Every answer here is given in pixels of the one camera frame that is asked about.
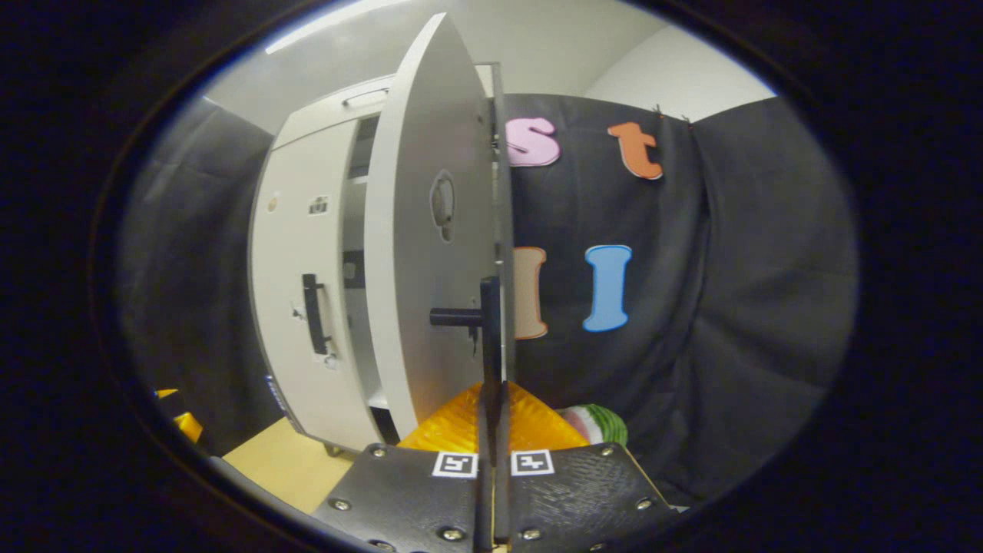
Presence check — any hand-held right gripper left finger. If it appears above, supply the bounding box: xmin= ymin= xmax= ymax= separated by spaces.
xmin=311 ymin=382 xmax=492 ymax=553

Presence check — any black door handle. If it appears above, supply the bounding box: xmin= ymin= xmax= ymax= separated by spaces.
xmin=302 ymin=273 xmax=333 ymax=356
xmin=429 ymin=275 xmax=508 ymax=542

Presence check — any watermelon slice toy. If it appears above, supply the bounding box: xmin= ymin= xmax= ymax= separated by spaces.
xmin=558 ymin=404 xmax=629 ymax=448

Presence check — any black backdrop cloth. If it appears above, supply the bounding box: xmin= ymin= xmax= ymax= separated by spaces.
xmin=115 ymin=92 xmax=859 ymax=508

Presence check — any white shoe cabinet door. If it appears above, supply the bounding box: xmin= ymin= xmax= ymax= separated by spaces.
xmin=365 ymin=12 xmax=514 ymax=442
xmin=250 ymin=115 xmax=385 ymax=450

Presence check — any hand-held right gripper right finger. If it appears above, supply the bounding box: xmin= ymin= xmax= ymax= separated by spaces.
xmin=495 ymin=382 xmax=680 ymax=553

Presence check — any white double-door shoe cabinet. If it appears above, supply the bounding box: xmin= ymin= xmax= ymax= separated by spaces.
xmin=247 ymin=61 xmax=508 ymax=454

